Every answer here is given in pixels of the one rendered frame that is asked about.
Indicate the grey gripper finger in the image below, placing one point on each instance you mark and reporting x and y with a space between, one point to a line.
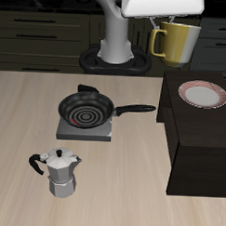
172 19
152 22

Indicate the yellow and white mug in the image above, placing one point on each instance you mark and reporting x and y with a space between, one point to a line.
176 43

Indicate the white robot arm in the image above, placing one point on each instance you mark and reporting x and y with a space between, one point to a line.
114 31

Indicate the white plate with red rim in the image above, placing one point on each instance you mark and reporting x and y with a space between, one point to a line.
202 94

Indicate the dark grey stove plate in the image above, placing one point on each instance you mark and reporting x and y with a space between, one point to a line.
86 133

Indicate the black frying pan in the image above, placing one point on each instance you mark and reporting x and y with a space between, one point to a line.
87 109

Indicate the dark kitchen cupboards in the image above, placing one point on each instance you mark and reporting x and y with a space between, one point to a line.
40 37

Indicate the dark wooden cabinet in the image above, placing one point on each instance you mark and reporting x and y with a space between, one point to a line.
197 137

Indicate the silver moka pot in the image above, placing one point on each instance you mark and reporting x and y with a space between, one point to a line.
61 174

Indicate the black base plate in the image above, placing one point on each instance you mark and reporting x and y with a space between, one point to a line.
89 61

